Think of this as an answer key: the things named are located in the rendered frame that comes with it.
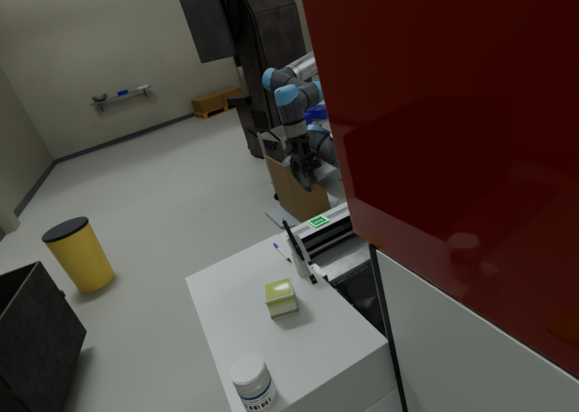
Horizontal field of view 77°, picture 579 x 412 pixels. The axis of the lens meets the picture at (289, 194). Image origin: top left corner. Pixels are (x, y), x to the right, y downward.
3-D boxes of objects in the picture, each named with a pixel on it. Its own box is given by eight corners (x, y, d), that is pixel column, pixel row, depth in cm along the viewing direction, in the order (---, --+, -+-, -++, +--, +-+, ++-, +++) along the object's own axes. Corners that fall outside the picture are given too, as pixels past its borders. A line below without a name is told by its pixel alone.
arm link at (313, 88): (302, 72, 124) (282, 81, 117) (329, 84, 119) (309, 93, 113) (300, 94, 129) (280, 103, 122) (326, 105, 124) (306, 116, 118)
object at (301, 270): (317, 278, 103) (306, 240, 98) (305, 285, 102) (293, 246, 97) (307, 269, 108) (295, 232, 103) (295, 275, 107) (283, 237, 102)
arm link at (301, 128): (278, 124, 118) (300, 116, 121) (282, 138, 120) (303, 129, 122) (288, 127, 112) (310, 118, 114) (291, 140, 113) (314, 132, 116)
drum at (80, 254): (74, 302, 315) (37, 246, 291) (77, 282, 348) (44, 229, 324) (118, 282, 327) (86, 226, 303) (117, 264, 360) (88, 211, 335)
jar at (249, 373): (283, 402, 72) (270, 370, 68) (251, 423, 70) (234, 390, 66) (270, 377, 78) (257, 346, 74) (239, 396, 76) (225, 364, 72)
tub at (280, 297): (300, 315, 92) (293, 294, 90) (271, 322, 92) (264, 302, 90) (296, 295, 99) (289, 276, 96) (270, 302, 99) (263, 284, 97)
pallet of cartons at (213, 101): (239, 102, 1120) (233, 85, 1100) (249, 103, 1031) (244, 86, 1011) (195, 116, 1080) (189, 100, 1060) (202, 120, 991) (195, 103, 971)
